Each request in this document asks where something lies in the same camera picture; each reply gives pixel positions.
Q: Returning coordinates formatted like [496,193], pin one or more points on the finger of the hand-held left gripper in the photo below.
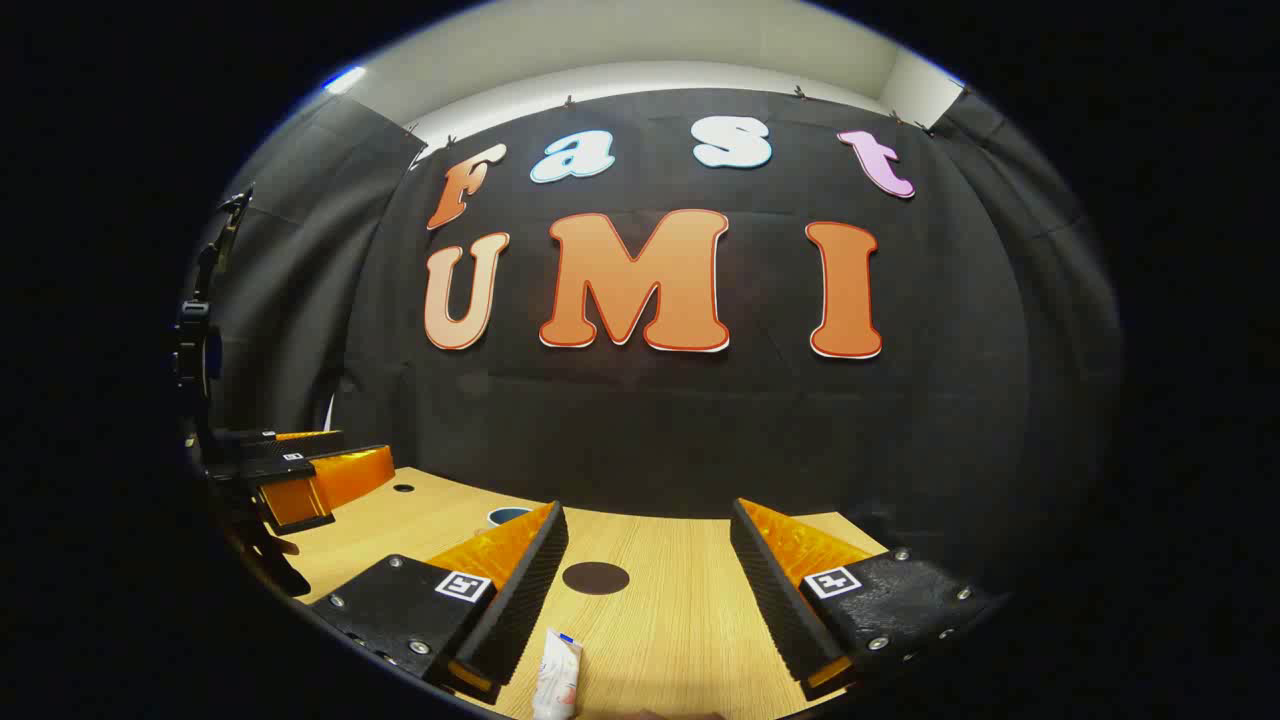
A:
[300,440]
[340,480]

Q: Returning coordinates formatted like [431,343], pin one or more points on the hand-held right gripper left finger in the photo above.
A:
[525,590]

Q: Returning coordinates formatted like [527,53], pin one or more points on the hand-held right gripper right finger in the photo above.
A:
[775,600]

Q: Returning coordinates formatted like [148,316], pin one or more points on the dark round coaster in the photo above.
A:
[595,578]

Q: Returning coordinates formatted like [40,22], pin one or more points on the white toothpaste tube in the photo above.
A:
[557,675]

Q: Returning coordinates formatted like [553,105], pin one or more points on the wooden desktop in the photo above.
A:
[660,640]

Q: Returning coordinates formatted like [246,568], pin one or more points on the black backdrop cloth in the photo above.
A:
[700,430]

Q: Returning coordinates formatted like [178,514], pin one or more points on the ceiling light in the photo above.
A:
[345,79]

